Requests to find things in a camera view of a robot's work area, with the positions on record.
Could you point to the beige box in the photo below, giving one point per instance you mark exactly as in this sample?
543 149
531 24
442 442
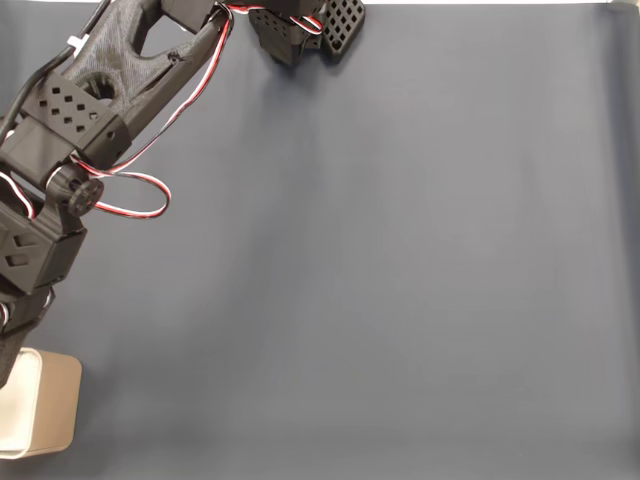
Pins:
50 400

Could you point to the dark blue table mat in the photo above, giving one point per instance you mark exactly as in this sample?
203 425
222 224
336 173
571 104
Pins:
375 250

